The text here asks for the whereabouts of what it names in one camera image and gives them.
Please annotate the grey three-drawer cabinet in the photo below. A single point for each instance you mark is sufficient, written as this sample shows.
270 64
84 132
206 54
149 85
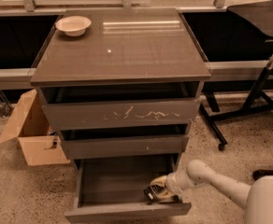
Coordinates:
125 55

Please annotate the open cardboard box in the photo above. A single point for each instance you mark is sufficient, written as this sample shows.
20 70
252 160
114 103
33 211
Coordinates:
28 124

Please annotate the grey open bottom drawer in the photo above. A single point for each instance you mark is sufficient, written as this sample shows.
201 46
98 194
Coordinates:
113 189

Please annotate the white paper bowl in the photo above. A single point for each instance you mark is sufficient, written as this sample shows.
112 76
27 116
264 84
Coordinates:
73 26

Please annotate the black rxbar chocolate bar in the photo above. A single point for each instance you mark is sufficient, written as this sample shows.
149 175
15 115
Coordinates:
154 193

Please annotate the grey top drawer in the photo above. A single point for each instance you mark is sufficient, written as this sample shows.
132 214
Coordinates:
96 115

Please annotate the grey middle drawer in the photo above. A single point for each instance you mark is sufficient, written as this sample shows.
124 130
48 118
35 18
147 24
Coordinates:
124 147

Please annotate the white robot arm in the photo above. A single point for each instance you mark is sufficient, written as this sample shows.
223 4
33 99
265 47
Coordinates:
256 200

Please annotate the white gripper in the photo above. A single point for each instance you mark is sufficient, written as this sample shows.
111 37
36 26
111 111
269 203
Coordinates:
171 183

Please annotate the black rolling stand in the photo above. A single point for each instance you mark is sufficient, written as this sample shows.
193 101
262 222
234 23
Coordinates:
259 15

